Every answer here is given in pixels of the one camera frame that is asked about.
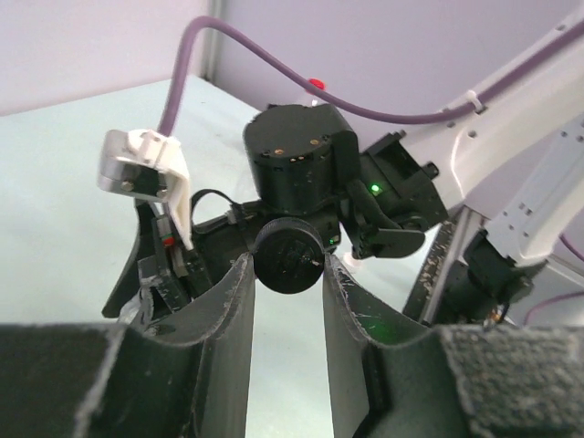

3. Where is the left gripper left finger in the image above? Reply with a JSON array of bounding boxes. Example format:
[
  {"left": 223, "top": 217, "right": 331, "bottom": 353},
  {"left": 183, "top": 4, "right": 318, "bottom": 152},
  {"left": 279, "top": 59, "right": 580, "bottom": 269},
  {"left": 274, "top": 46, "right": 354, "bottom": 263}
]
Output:
[{"left": 1, "top": 254, "right": 256, "bottom": 437}]

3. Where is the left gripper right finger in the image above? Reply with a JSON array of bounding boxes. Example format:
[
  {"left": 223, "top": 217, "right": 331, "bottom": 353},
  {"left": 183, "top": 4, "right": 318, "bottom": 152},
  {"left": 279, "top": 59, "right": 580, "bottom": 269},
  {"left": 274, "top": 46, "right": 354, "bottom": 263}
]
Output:
[{"left": 323, "top": 255, "right": 583, "bottom": 437}]

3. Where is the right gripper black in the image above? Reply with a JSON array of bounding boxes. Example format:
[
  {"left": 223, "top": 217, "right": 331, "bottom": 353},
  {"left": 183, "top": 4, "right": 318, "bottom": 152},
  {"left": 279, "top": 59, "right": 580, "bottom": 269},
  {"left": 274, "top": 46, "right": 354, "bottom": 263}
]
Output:
[{"left": 101, "top": 191, "right": 256, "bottom": 318}]

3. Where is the black bottle cap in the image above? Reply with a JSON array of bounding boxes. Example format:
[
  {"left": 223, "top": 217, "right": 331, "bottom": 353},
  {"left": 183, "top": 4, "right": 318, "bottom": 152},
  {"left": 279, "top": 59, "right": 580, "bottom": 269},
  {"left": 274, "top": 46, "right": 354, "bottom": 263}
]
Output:
[{"left": 252, "top": 217, "right": 325, "bottom": 295}]

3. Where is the red bottle cap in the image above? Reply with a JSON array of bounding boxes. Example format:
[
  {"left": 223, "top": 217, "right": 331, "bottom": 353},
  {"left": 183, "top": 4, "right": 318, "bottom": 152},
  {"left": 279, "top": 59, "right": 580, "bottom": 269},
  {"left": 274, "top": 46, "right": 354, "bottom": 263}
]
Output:
[{"left": 308, "top": 78, "right": 326, "bottom": 90}]

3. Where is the short clear bottle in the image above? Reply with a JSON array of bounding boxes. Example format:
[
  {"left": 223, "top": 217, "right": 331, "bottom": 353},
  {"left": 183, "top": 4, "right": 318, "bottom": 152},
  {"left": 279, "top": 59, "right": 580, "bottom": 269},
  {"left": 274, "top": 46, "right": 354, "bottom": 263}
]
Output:
[{"left": 117, "top": 276, "right": 157, "bottom": 333}]

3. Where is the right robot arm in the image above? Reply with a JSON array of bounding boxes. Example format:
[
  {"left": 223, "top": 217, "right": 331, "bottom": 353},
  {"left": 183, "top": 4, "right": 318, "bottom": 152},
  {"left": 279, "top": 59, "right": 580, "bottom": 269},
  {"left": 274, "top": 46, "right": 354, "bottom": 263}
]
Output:
[{"left": 98, "top": 10, "right": 583, "bottom": 322}]

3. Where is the white bottle cap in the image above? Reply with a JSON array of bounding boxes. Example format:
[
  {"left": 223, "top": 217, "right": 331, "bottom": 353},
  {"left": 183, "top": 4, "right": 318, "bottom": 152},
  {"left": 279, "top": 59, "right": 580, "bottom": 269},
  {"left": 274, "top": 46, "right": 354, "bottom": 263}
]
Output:
[{"left": 341, "top": 252, "right": 363, "bottom": 273}]

